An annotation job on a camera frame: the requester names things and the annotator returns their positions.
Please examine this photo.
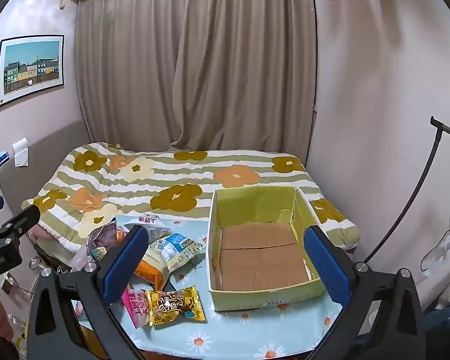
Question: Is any pink snack packet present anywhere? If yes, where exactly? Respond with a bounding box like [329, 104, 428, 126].
[121, 284, 152, 329]

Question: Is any yellow-green cardboard box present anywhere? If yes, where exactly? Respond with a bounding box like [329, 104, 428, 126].
[208, 185, 325, 313]

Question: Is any light blue daisy tablecloth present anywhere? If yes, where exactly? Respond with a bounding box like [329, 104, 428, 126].
[73, 214, 346, 360]

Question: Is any pink bed sheet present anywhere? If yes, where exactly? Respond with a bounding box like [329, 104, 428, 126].
[28, 229, 61, 243]

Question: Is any blue and white snack packet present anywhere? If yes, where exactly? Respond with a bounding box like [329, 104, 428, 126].
[150, 232, 207, 274]

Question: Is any beige curtain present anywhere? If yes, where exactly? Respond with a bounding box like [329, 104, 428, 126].
[74, 0, 319, 154]

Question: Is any white paper wall note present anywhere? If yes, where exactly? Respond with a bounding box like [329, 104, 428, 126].
[12, 137, 30, 167]

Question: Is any cream and orange snack packet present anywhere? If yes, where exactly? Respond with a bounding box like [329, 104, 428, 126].
[134, 245, 171, 291]

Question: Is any yellow chocolate snack packet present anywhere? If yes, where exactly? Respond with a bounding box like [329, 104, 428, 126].
[144, 286, 207, 327]

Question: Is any clear packet of golden pastry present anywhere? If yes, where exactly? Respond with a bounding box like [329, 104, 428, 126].
[124, 214, 171, 241]

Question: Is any translucent purple snack packet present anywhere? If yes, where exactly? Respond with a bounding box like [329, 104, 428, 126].
[69, 220, 130, 271]

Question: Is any black gooseneck stand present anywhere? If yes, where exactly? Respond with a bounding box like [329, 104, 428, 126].
[360, 115, 450, 267]

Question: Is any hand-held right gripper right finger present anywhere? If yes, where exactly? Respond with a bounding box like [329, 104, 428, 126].
[304, 225, 426, 360]

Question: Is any floral striped blanket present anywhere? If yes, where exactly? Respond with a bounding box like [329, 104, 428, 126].
[20, 142, 361, 261]

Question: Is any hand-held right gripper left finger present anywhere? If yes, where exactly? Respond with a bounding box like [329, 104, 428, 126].
[28, 224, 151, 360]

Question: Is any wall poster of houses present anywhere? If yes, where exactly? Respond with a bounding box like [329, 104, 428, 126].
[0, 34, 65, 109]

